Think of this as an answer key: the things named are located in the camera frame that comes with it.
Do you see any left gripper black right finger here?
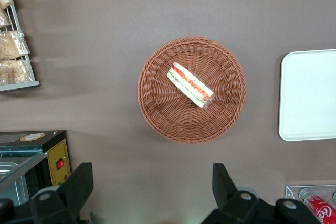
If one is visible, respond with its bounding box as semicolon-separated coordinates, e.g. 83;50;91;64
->
202;163;323;224

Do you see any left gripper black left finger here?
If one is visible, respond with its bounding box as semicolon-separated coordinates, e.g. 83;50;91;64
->
0;162;95;224

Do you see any triangle sandwich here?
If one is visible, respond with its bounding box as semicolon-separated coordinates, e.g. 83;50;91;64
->
167;61;215;109

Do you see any brown wicker basket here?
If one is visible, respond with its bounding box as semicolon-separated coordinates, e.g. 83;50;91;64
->
137;36;247;145

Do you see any tray of wrapped pastries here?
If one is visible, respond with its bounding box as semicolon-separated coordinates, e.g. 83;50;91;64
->
0;0;40;92

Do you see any cream plastic tray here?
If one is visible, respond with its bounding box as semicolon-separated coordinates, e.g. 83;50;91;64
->
278;48;336;142

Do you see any black food warmer display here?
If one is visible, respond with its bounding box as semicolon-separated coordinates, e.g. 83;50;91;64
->
0;129;72;209

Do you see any steel pan in warmer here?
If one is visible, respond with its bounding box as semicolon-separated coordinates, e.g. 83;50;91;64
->
0;160;30;206

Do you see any clear acrylic bottle rack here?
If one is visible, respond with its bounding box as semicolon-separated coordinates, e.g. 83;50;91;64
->
285;185;336;224

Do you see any red cola bottle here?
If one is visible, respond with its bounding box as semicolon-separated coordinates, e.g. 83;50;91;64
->
303;194;336;224

